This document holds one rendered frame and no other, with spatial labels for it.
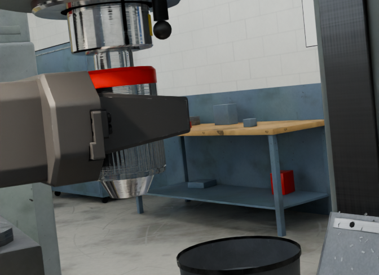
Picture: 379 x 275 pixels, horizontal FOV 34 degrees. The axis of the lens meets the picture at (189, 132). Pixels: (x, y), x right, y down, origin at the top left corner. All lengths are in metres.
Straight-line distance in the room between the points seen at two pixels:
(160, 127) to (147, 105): 0.01
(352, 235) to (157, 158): 0.40
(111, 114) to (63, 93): 0.04
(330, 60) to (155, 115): 0.40
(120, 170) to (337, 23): 0.42
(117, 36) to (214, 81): 6.41
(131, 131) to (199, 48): 6.58
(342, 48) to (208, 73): 6.12
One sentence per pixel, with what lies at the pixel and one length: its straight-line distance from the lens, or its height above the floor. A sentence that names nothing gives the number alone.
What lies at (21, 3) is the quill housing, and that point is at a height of 1.31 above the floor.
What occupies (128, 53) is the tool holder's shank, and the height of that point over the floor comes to 1.28.
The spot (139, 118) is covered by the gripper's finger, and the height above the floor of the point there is 1.24.
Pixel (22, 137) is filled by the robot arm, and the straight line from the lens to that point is 0.31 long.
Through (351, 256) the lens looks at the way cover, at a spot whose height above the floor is 1.06.
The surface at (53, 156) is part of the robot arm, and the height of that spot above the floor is 1.23.
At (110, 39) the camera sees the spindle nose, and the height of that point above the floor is 1.28.
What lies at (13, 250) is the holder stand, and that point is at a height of 1.12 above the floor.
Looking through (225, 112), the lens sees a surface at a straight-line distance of 6.15.
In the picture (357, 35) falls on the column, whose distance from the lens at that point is 0.70.
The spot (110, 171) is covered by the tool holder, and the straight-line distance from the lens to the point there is 0.35.
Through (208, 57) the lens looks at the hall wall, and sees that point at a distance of 6.80.
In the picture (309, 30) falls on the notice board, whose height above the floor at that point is 1.68.
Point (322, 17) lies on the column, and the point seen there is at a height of 1.32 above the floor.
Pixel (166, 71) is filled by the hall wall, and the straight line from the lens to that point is 7.42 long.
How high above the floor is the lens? 1.25
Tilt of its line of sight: 4 degrees down
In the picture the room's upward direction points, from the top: 6 degrees counter-clockwise
